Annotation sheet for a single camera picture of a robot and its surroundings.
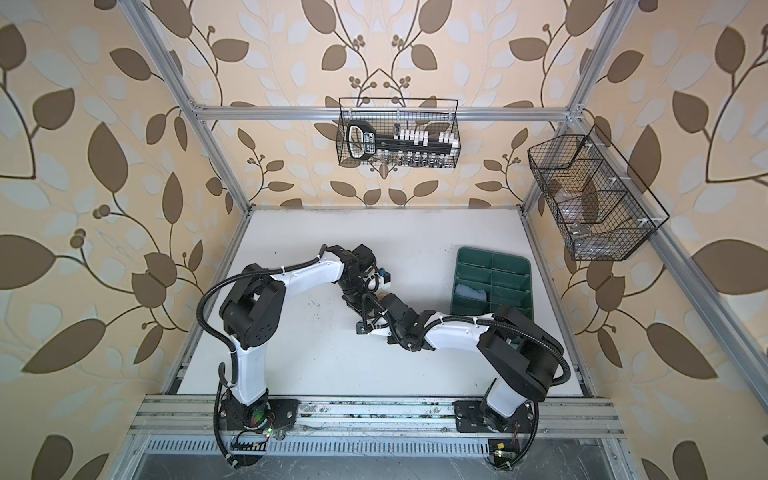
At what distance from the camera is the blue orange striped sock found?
3.04 feet

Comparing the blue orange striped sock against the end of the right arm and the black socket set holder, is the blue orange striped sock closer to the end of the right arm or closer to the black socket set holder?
the end of the right arm

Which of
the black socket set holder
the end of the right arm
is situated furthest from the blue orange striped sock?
the black socket set holder
